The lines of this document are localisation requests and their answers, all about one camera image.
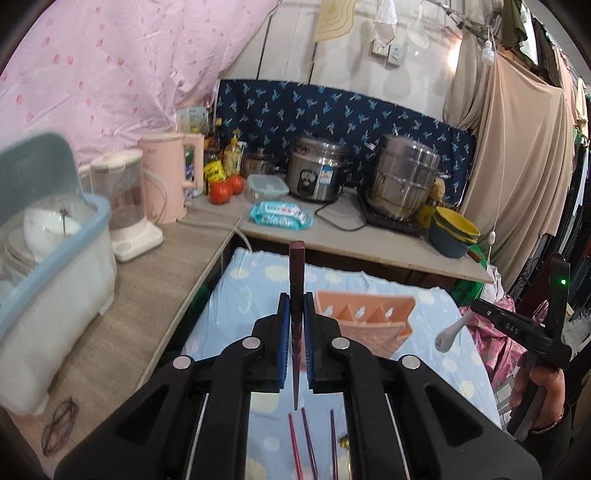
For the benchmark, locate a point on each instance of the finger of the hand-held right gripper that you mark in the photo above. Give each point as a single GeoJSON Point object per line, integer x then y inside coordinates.
{"type": "Point", "coordinates": [508, 323]}

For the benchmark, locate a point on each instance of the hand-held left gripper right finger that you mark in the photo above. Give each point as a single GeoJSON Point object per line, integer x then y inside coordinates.
{"type": "Point", "coordinates": [308, 344]}

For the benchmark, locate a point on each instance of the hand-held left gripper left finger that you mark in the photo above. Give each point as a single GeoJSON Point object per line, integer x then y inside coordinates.
{"type": "Point", "coordinates": [284, 344]}

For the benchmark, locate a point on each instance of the pink utensil holder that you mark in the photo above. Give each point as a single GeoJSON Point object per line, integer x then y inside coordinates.
{"type": "Point", "coordinates": [369, 333]}

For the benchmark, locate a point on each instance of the white spoon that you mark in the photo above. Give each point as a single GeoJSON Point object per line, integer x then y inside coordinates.
{"type": "Point", "coordinates": [445, 341]}

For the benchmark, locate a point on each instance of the dark red chopstick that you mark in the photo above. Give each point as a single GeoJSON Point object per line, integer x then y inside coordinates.
{"type": "Point", "coordinates": [297, 267]}

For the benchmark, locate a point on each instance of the purple chopstick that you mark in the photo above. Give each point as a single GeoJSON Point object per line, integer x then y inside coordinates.
{"type": "Point", "coordinates": [334, 438]}
{"type": "Point", "coordinates": [310, 443]}

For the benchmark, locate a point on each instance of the person's right forearm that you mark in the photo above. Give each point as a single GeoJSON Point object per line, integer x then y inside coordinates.
{"type": "Point", "coordinates": [568, 454]}

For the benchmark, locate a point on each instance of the person's right hand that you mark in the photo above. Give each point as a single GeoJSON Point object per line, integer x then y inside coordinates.
{"type": "Point", "coordinates": [551, 392]}

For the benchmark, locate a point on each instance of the pink pineapple print cloth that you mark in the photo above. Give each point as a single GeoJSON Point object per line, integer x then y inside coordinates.
{"type": "Point", "coordinates": [496, 350]}

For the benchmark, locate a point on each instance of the light blue dotted tablecloth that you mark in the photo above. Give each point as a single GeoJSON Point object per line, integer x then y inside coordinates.
{"type": "Point", "coordinates": [258, 295]}

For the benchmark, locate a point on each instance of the green bag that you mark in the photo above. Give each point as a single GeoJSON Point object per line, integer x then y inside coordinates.
{"type": "Point", "coordinates": [466, 286]}

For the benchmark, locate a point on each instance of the dark blue bowl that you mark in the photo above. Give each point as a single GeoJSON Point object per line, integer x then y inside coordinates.
{"type": "Point", "coordinates": [445, 247]}

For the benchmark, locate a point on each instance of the wet wipes pack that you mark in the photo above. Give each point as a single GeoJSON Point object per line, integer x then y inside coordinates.
{"type": "Point", "coordinates": [280, 215]}

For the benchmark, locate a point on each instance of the yellow cup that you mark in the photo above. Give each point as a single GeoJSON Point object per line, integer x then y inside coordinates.
{"type": "Point", "coordinates": [425, 216]}

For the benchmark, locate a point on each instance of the black induction cooktop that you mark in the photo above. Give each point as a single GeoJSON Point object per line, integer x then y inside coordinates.
{"type": "Point", "coordinates": [371, 218]}

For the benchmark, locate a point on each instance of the brown loofah sponge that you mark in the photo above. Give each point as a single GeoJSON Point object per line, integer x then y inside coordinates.
{"type": "Point", "coordinates": [437, 189]}

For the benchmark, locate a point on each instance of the clear food container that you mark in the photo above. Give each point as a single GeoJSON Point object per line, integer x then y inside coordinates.
{"type": "Point", "coordinates": [265, 188]}

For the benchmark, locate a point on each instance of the red tomato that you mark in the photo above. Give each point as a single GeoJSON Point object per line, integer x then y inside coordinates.
{"type": "Point", "coordinates": [220, 191]}
{"type": "Point", "coordinates": [237, 183]}

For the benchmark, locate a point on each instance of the steel rice cooker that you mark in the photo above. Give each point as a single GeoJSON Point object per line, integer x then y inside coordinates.
{"type": "Point", "coordinates": [316, 170]}

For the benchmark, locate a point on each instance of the steel steamer pot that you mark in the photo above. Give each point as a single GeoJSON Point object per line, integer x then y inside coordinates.
{"type": "Point", "coordinates": [406, 175]}

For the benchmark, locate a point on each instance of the beige curtain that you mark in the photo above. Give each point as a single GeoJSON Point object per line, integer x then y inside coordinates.
{"type": "Point", "coordinates": [517, 138]}

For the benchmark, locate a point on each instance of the small steel pot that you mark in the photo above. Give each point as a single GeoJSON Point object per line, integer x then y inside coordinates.
{"type": "Point", "coordinates": [259, 164]}

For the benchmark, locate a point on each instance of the yellow label jar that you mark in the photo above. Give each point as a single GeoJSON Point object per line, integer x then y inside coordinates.
{"type": "Point", "coordinates": [213, 170]}

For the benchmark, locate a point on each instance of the yellow oil bottle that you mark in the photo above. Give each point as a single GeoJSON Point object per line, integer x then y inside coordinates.
{"type": "Point", "coordinates": [233, 157]}

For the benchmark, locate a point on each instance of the green label bottle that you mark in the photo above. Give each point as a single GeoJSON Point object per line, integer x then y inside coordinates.
{"type": "Point", "coordinates": [189, 170]}

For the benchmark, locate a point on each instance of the pink electric kettle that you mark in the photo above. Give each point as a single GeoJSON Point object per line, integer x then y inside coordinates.
{"type": "Point", "coordinates": [164, 175]}

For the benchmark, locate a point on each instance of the white blender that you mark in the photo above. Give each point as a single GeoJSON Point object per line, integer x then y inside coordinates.
{"type": "Point", "coordinates": [124, 194]}

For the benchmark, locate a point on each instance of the dark sauce bottle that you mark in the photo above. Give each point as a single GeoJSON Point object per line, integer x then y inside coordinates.
{"type": "Point", "coordinates": [215, 134]}

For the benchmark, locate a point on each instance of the eyeglasses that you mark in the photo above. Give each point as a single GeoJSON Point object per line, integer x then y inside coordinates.
{"type": "Point", "coordinates": [64, 417]}

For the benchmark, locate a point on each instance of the navy floral cloth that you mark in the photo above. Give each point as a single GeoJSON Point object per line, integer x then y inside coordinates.
{"type": "Point", "coordinates": [323, 110]}

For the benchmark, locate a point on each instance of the white dish box blue lid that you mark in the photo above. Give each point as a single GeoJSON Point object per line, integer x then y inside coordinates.
{"type": "Point", "coordinates": [46, 323]}

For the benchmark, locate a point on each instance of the white bowl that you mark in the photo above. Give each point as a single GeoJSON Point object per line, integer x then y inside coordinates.
{"type": "Point", "coordinates": [46, 230]}

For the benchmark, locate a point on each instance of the white light bulb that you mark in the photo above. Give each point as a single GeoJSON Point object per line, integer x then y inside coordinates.
{"type": "Point", "coordinates": [487, 53]}

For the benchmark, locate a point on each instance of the stack of white plates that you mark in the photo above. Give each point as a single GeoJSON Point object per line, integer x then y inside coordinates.
{"type": "Point", "coordinates": [16, 254]}

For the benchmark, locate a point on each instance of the white slotted ladle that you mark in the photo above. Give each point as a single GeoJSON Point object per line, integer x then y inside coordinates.
{"type": "Point", "coordinates": [418, 32]}

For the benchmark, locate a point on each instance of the pink dotted curtain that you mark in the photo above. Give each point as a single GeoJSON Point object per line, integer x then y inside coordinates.
{"type": "Point", "coordinates": [115, 69]}

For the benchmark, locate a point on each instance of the beige hanging cutting board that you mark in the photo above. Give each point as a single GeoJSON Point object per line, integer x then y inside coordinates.
{"type": "Point", "coordinates": [334, 21]}

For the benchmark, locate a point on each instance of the white hanging cloth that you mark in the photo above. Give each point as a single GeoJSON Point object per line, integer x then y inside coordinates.
{"type": "Point", "coordinates": [384, 21]}

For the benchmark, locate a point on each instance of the wall switch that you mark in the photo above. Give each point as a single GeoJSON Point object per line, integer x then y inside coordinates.
{"type": "Point", "coordinates": [396, 55]}

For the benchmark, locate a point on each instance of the wall power outlet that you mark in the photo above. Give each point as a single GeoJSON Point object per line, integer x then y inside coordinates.
{"type": "Point", "coordinates": [379, 50]}

